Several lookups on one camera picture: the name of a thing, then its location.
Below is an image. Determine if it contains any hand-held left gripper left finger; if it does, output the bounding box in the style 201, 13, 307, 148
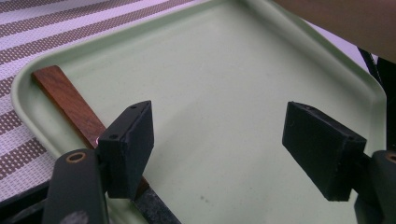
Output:
98, 100, 155, 200

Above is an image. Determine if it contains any pale blue board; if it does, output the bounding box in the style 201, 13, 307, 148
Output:
306, 20, 379, 73

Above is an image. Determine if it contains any striped placemat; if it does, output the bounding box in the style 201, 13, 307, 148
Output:
0, 0, 206, 203

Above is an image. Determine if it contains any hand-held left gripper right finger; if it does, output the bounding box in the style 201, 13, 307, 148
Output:
281, 101, 368, 203

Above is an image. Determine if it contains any pale green tray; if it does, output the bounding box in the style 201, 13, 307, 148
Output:
10, 0, 389, 224

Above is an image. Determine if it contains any wooden-handled knife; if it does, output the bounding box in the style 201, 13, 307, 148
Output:
31, 64, 183, 224

